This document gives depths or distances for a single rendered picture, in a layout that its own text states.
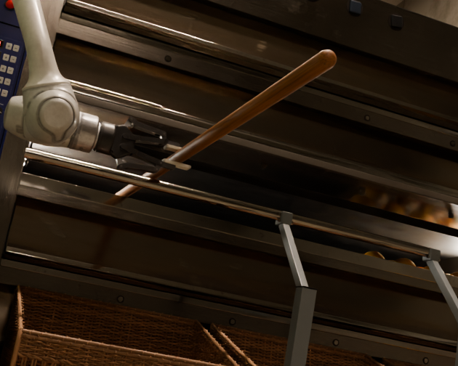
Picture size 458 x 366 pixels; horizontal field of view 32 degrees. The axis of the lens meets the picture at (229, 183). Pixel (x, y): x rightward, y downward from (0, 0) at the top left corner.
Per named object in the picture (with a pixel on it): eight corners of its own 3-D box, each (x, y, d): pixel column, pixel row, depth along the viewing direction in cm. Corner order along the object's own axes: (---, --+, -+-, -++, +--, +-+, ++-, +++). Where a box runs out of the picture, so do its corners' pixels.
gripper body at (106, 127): (97, 122, 190) (133, 132, 193) (89, 155, 188) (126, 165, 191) (102, 115, 183) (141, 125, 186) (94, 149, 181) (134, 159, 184)
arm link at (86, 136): (65, 151, 187) (89, 157, 189) (70, 144, 179) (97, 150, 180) (73, 115, 189) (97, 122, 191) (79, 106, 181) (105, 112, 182)
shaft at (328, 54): (337, 69, 118) (340, 50, 119) (320, 63, 117) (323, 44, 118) (107, 211, 276) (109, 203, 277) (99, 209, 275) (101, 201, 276)
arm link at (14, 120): (63, 152, 188) (70, 150, 176) (-2, 135, 184) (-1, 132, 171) (74, 108, 189) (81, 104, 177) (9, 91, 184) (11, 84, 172)
